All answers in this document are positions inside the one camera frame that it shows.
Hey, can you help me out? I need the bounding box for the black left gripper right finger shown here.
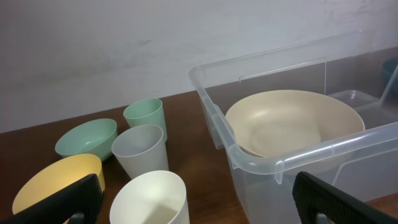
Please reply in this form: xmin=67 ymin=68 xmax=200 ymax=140
xmin=292 ymin=172 xmax=397 ymax=224

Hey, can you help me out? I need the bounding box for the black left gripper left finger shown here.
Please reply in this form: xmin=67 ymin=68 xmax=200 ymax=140
xmin=2 ymin=174 xmax=103 ymax=224

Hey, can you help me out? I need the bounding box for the yellow small bowl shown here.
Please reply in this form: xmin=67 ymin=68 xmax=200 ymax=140
xmin=12 ymin=154 xmax=105 ymax=215

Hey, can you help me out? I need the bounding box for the beige bowl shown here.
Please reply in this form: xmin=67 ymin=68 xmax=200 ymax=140
xmin=225 ymin=90 xmax=365 ymax=175

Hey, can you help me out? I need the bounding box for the green small bowl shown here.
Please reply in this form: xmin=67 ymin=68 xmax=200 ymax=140
xmin=55 ymin=118 xmax=118 ymax=161

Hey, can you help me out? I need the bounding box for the cream cup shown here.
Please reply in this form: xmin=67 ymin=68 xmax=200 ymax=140
xmin=109 ymin=170 xmax=190 ymax=224

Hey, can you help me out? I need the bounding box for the grey cup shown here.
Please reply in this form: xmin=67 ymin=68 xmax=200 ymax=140
xmin=111 ymin=124 xmax=169 ymax=179

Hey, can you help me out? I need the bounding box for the clear plastic storage bin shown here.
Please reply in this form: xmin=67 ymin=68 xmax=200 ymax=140
xmin=189 ymin=29 xmax=397 ymax=223

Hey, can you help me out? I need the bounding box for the green cup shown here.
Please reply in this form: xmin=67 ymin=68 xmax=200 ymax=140
xmin=123 ymin=99 xmax=167 ymax=142

